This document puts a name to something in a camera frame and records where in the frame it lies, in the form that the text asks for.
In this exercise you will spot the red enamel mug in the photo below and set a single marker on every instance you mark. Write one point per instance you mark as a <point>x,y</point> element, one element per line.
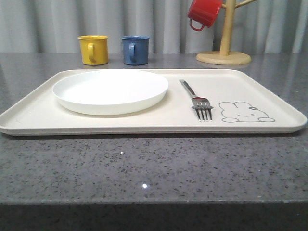
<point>204,12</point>

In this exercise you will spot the white round plate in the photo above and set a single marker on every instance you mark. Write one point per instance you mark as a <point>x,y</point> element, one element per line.
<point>110,92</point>

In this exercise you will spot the blue enamel mug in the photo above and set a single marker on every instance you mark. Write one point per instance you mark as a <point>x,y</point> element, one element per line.
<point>135,49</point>

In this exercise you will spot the grey pleated curtain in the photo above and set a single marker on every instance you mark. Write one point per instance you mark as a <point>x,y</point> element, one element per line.
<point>53,26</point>

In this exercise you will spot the silver metal fork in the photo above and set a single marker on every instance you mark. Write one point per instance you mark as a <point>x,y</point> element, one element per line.
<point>200,105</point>

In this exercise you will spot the yellow enamel mug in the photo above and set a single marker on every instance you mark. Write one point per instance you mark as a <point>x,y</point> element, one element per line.
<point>94,49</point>

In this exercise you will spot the cream rabbit print tray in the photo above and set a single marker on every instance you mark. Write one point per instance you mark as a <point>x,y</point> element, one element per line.
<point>240,105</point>

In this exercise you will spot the wooden mug tree stand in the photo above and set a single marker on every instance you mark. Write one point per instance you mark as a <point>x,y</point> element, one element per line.
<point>225,56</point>

